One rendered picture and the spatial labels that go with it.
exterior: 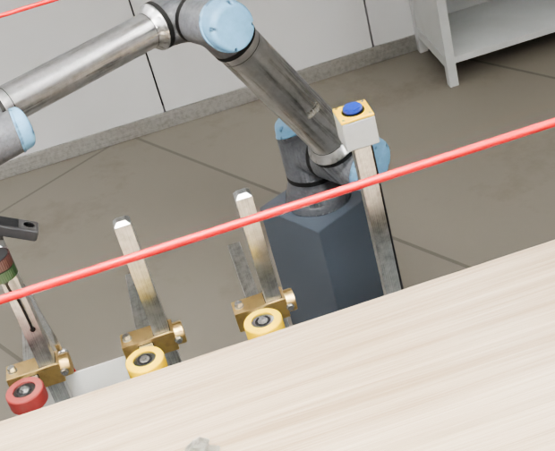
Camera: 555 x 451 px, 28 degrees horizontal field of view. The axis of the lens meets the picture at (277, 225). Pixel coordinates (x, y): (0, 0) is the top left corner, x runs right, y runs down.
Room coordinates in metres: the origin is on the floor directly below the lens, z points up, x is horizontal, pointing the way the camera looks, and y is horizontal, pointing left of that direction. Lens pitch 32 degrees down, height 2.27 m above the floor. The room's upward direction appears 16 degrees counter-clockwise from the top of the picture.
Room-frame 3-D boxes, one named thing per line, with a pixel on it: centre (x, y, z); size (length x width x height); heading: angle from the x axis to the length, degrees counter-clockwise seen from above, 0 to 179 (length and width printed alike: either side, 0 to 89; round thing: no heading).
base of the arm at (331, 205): (2.72, -0.14, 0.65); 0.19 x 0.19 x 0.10
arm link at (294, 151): (2.71, -0.14, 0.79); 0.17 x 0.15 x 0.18; 34
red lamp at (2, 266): (1.89, 0.55, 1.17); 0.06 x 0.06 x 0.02
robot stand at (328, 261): (2.72, -0.14, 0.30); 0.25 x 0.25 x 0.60; 34
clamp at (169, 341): (1.96, 0.32, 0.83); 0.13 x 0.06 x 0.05; 94
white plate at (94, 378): (1.97, 0.52, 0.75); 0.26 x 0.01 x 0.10; 94
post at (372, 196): (2.00, -0.21, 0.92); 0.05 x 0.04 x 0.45; 94
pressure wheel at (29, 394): (1.81, 0.58, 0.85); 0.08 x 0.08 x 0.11
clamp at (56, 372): (1.94, 0.57, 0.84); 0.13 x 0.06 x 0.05; 94
